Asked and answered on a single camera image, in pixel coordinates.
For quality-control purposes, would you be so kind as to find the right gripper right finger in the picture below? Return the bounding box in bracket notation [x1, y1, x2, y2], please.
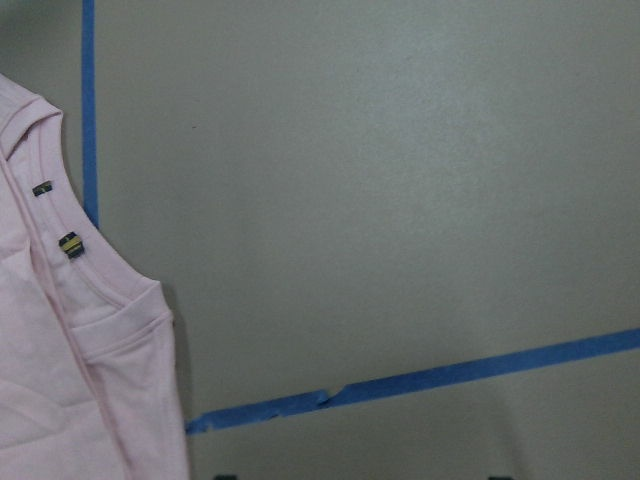
[489, 474, 515, 480]

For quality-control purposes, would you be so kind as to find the pink Snoopy t-shirt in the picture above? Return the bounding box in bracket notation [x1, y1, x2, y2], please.
[1, 79, 190, 479]

